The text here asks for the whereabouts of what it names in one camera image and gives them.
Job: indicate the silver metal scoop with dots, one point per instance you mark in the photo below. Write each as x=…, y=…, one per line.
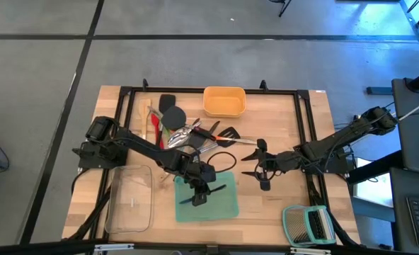
x=179, y=138

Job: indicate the black front frame rail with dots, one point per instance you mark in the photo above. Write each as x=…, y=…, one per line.
x=36, y=248

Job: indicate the black aluminium table frame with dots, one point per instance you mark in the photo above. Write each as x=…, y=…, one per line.
x=181, y=90

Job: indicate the wooden spatula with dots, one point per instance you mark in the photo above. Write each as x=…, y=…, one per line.
x=145, y=113

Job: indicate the grey blue floor bar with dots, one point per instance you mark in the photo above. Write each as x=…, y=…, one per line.
x=379, y=90

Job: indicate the red silicone spatula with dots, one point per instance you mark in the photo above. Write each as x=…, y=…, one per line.
x=154, y=122
x=160, y=140

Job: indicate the black diagonal beam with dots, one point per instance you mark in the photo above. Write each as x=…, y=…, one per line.
x=376, y=166

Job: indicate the teal framed grater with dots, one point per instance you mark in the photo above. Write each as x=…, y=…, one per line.
x=301, y=226

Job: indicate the black stand legs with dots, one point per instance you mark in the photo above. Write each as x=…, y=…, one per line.
x=284, y=7

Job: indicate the black spatula steel shaft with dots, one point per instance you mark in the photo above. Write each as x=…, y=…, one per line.
x=167, y=101

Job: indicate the orange plastic bin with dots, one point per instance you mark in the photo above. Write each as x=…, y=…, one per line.
x=223, y=102

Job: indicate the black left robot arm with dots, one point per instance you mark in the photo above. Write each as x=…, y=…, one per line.
x=142, y=144

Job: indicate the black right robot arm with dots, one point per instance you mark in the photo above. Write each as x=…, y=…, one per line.
x=337, y=141

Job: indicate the green silicone utensil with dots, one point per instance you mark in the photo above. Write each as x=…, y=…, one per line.
x=166, y=134

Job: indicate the black frame strut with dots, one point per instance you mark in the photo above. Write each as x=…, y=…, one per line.
x=89, y=217
x=315, y=193

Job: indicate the teal plastic tray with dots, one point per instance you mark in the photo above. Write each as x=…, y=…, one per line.
x=223, y=209

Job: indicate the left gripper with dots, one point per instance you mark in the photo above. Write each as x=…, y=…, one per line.
x=202, y=177

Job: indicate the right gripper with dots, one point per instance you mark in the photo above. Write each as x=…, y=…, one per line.
x=284, y=162

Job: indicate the dark desk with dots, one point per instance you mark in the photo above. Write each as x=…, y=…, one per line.
x=398, y=212

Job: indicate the dark grey side table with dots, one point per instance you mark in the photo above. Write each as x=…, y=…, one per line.
x=418, y=134

